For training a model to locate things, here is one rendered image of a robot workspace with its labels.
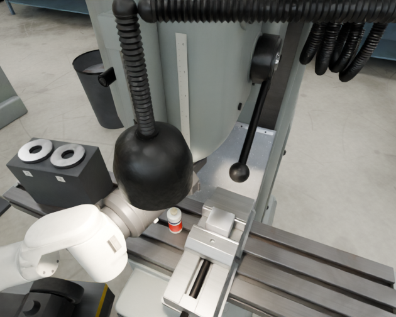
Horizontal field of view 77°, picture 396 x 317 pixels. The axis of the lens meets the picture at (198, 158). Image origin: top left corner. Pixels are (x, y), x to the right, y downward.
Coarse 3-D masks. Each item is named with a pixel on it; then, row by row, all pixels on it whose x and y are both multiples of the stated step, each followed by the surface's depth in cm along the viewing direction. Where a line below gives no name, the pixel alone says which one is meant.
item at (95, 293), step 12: (12, 288) 113; (24, 288) 113; (84, 288) 113; (96, 288) 113; (108, 288) 119; (84, 300) 110; (96, 300) 110; (108, 300) 121; (72, 312) 107; (84, 312) 107; (96, 312) 107; (108, 312) 122
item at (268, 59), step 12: (264, 36) 35; (276, 36) 35; (264, 48) 34; (276, 48) 34; (252, 60) 35; (264, 60) 34; (276, 60) 36; (252, 72) 36; (264, 72) 35; (264, 84) 36; (264, 96) 36; (252, 120) 36; (252, 132) 36; (240, 156) 36; (240, 168) 35; (240, 180) 35
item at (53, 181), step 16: (32, 144) 73; (48, 144) 73; (64, 144) 75; (80, 144) 75; (16, 160) 70; (32, 160) 68; (48, 160) 70; (64, 160) 68; (80, 160) 69; (96, 160) 74; (16, 176) 72; (32, 176) 70; (48, 176) 69; (64, 176) 67; (80, 176) 67; (96, 176) 75; (32, 192) 78; (48, 192) 76; (64, 192) 74; (80, 192) 72; (96, 192) 77
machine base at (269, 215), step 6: (270, 198) 171; (270, 204) 168; (276, 204) 177; (270, 210) 165; (264, 216) 162; (270, 216) 164; (264, 222) 159; (270, 222) 164; (234, 306) 126; (228, 312) 124; (234, 312) 124; (240, 312) 124; (246, 312) 125
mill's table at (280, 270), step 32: (160, 224) 80; (192, 224) 77; (256, 224) 77; (128, 256) 76; (160, 256) 70; (256, 256) 71; (288, 256) 70; (320, 256) 70; (352, 256) 70; (256, 288) 65; (288, 288) 65; (320, 288) 65; (352, 288) 65; (384, 288) 65
